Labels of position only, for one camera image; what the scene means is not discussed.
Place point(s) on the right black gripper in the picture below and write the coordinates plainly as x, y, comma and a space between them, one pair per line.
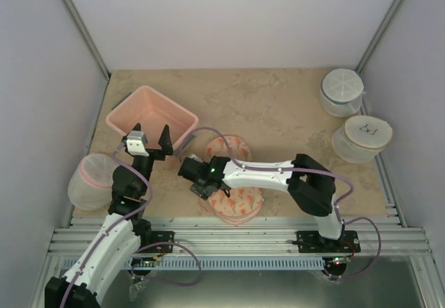
201, 190

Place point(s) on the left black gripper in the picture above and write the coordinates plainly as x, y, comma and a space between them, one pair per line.
166, 147

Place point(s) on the pink plastic bin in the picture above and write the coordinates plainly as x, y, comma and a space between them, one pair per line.
152, 111

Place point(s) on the floral bra laundry bag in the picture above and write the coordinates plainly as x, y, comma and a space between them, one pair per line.
244, 203

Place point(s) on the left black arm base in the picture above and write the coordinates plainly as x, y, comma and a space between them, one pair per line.
158, 242

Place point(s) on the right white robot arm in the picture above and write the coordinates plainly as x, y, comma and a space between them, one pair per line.
310, 185

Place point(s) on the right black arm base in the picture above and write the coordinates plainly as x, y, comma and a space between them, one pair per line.
313, 242

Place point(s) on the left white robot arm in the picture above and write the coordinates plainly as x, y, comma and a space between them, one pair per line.
122, 232

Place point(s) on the pink-trimmed cylindrical laundry bag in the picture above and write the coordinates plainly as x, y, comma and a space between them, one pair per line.
89, 188

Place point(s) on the beige-trimmed cylindrical laundry bag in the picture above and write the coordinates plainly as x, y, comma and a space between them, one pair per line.
361, 138

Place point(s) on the blue-trimmed cylindrical laundry bag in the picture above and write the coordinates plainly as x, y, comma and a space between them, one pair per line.
341, 92

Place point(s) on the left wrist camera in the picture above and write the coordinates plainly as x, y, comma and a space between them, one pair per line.
135, 142

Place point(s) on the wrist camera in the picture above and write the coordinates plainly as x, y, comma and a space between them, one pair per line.
190, 169
135, 142

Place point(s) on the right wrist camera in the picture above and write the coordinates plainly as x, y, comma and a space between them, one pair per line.
190, 169

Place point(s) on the aluminium mounting rail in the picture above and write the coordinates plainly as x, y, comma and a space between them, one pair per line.
259, 237

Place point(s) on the blue slotted cable duct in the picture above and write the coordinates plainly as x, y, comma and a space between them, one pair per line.
225, 263

